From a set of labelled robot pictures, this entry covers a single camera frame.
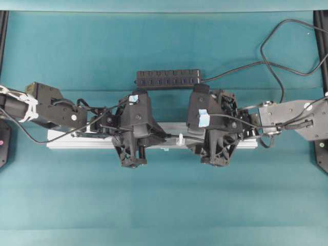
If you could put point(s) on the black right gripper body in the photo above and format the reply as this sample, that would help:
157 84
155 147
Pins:
228 127

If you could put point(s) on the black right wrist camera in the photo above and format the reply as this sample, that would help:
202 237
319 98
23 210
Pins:
199 109

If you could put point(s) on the silver aluminium rail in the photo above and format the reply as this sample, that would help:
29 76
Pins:
174 128

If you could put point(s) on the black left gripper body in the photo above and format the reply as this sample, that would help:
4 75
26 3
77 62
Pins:
130 150

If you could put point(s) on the black USB hub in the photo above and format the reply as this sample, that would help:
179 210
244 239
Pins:
167 79

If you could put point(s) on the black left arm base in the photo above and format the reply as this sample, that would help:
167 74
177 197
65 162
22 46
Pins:
5 142

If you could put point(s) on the black frame post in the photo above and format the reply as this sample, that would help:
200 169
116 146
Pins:
3 32
320 21

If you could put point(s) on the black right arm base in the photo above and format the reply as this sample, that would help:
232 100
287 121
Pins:
320 154

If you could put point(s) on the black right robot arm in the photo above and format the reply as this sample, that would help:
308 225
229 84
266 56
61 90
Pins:
307 117

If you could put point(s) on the black left frame post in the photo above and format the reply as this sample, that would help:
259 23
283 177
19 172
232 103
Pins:
3 32

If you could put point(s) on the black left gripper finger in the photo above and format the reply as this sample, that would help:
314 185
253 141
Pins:
155 138

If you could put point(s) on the black right frame post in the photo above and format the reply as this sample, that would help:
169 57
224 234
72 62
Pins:
320 21

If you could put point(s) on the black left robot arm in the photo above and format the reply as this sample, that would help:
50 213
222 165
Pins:
45 106

